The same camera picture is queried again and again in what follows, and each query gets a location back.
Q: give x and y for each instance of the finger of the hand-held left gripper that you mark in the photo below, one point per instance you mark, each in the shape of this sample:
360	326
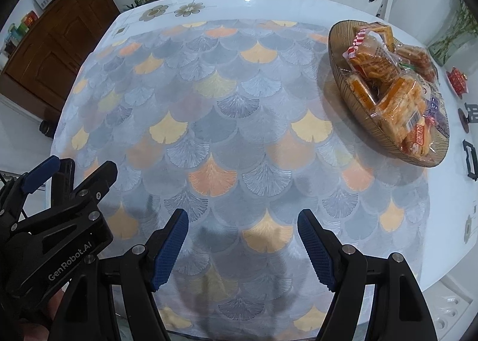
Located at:
41	173
95	180

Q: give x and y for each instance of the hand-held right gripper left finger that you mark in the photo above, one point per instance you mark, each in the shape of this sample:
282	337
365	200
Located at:
170	251

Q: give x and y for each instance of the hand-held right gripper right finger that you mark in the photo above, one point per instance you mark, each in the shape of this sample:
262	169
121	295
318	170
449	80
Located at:
317	251

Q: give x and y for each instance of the orange red label packet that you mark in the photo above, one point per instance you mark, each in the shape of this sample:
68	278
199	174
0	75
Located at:
418	139

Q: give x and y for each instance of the clear rice cracker bag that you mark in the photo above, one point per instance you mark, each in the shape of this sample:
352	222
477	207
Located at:
397	102

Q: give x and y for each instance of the brown glass plate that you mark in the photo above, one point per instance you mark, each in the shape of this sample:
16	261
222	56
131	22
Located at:
338	75

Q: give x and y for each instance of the blue snack bag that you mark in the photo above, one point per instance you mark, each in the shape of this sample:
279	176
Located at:
433	107

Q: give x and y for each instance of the red striped cracker bag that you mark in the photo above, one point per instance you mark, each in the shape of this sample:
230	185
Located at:
368	59

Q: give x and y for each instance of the large wafer packet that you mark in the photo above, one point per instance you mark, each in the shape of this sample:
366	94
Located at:
412	59

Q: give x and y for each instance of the small wafer packet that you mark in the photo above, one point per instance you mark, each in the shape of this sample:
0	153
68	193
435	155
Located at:
381	31

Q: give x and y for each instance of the person's left hand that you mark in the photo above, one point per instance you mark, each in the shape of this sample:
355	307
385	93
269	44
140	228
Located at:
33	326

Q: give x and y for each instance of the black floor object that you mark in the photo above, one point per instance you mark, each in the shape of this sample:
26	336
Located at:
46	128

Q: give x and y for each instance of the wooden cabinet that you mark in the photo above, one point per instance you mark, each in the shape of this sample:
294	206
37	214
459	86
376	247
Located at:
63	49

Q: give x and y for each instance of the green tin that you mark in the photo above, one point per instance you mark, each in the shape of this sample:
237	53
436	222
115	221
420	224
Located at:
19	31

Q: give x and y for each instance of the red tin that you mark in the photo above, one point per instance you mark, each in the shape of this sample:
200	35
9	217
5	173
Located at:
29	19

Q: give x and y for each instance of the black plastic stand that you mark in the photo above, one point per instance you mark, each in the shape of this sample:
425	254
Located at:
471	112

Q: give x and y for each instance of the red paper decoration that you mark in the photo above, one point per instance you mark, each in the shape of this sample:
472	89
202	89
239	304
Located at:
457	79

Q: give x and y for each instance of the black rectangular frame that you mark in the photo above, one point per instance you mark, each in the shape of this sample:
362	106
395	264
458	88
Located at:
469	160

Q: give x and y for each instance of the plant wall decal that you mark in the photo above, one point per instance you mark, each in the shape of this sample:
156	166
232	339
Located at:
453	34

